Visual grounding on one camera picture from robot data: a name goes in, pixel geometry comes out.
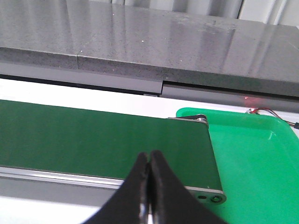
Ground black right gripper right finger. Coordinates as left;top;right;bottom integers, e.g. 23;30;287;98
149;150;225;224

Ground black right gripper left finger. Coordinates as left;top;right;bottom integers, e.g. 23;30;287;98
85;153;149;224

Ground green plastic tray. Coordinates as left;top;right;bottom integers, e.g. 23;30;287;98
177;108;299;224

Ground green conveyor belt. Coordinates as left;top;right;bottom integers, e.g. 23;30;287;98
0;100;221;190

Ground grey stone counter slab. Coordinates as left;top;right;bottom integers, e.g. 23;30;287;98
0;0;299;105

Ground aluminium conveyor frame rail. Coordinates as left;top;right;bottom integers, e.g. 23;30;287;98
0;116;226;205

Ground red and black wires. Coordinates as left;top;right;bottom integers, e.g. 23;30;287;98
245;107;299;128

